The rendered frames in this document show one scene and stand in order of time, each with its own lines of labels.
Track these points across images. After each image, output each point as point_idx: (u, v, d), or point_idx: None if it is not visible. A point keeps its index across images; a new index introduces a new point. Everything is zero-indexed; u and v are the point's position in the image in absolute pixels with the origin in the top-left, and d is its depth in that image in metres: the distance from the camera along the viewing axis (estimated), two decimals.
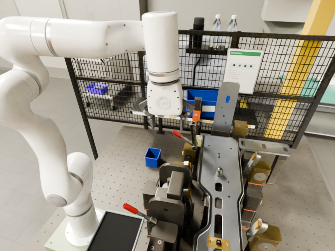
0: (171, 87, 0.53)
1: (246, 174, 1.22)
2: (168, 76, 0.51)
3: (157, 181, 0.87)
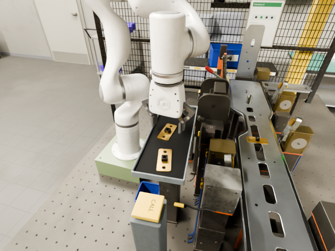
0: (172, 90, 0.53)
1: None
2: (169, 78, 0.50)
3: (198, 97, 0.98)
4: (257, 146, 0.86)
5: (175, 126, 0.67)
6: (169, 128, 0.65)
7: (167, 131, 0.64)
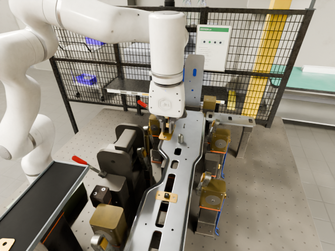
0: (174, 90, 0.53)
1: None
2: (171, 78, 0.50)
3: (113, 142, 0.90)
4: (166, 203, 0.77)
5: None
6: None
7: (168, 131, 0.64)
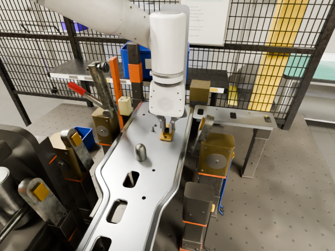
0: (174, 89, 0.53)
1: None
2: (172, 78, 0.50)
3: None
4: None
5: None
6: (169, 127, 0.65)
7: (168, 131, 0.64)
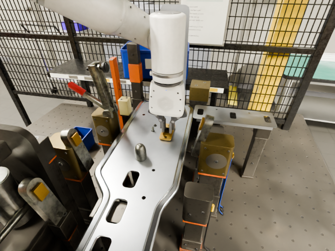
0: (174, 89, 0.53)
1: None
2: (172, 78, 0.50)
3: None
4: None
5: None
6: (169, 127, 0.65)
7: (168, 131, 0.64)
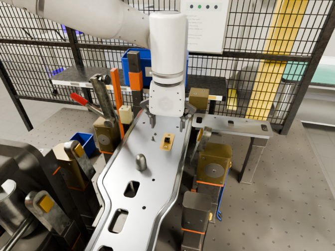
0: (174, 89, 0.53)
1: None
2: (172, 78, 0.50)
3: None
4: None
5: (173, 135, 0.70)
6: (169, 137, 0.67)
7: (167, 141, 0.66)
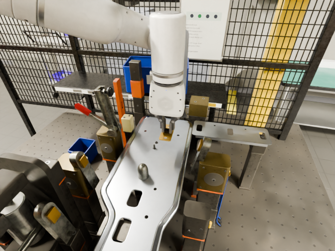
0: (174, 89, 0.53)
1: None
2: (172, 78, 0.50)
3: None
4: None
5: None
6: (169, 128, 0.65)
7: (168, 132, 0.64)
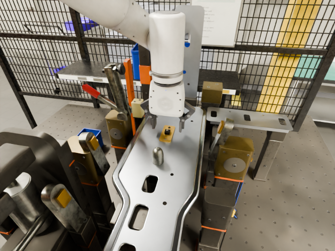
0: (174, 89, 0.53)
1: None
2: (171, 78, 0.50)
3: None
4: None
5: (173, 127, 0.68)
6: (169, 129, 0.65)
7: (168, 133, 0.64)
